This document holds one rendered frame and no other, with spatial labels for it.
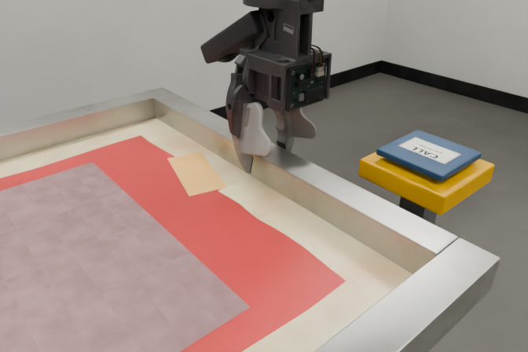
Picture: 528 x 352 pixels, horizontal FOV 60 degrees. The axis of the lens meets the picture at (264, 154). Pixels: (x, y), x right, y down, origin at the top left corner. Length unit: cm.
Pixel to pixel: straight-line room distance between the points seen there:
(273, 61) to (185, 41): 240
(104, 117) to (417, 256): 50
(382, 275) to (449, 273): 7
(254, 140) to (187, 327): 22
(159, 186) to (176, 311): 21
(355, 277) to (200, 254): 15
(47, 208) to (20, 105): 201
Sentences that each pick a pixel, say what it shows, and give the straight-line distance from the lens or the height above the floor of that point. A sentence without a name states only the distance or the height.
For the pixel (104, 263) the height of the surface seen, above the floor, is 96.
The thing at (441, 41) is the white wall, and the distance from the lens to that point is 399.
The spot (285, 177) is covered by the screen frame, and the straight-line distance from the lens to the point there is 53.
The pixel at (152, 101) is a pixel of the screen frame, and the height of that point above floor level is 98.
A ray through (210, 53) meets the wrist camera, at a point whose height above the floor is 110.
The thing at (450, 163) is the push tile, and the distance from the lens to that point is 63.
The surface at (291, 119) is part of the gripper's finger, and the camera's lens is 57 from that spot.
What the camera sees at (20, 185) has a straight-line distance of 64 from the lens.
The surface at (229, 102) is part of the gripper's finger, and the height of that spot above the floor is 106.
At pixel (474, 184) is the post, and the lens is 65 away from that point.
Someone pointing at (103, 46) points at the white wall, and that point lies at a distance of 263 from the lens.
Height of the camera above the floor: 125
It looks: 27 degrees down
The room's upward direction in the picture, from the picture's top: straight up
